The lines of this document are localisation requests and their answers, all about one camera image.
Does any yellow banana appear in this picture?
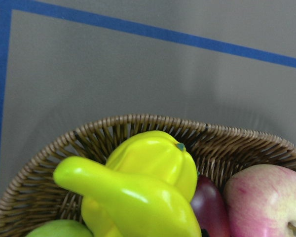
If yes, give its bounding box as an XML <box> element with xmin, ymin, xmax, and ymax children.
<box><xmin>53</xmin><ymin>157</ymin><xmax>201</xmax><ymax>237</ymax></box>

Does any woven fruit basket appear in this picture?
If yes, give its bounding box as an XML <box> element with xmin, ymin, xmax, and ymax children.
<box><xmin>0</xmin><ymin>115</ymin><xmax>296</xmax><ymax>237</ymax></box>

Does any red yellow mango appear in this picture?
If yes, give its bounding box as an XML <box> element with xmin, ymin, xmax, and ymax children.
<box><xmin>191</xmin><ymin>175</ymin><xmax>230</xmax><ymax>237</ymax></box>

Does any red apple right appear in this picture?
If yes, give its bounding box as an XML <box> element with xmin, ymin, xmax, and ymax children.
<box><xmin>223</xmin><ymin>164</ymin><xmax>296</xmax><ymax>237</ymax></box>

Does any green pear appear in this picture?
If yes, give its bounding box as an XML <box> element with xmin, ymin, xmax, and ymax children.
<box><xmin>26</xmin><ymin>220</ymin><xmax>93</xmax><ymax>237</ymax></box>

